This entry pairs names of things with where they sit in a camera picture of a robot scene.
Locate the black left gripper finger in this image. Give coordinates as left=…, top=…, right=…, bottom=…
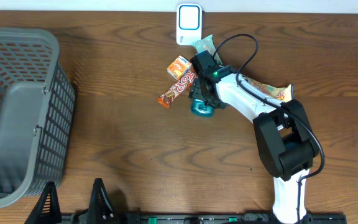
left=24, top=182, right=62, bottom=224
left=86, top=178, right=117, bottom=224

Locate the red Top chocolate bar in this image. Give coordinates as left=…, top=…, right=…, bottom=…
left=157, top=68, right=197, bottom=109

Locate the teal mouthwash bottle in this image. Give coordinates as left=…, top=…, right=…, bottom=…
left=191, top=99, right=214, bottom=118

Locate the small orange snack packet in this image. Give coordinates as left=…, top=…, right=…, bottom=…
left=167, top=55, right=192, bottom=80

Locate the light teal snack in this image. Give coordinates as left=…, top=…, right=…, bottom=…
left=191, top=34, right=223, bottom=65

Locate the cream snack bag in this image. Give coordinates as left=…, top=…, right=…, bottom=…
left=244, top=75, right=294, bottom=102

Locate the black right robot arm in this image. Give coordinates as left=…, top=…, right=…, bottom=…
left=189, top=51, right=321, bottom=223

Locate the white barcode scanner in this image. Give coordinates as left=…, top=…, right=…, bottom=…
left=176, top=3, right=203, bottom=45

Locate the grey plastic mesh basket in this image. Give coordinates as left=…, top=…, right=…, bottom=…
left=0, top=28, right=76, bottom=208

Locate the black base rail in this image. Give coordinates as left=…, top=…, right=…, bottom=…
left=60, top=212, right=347, bottom=224

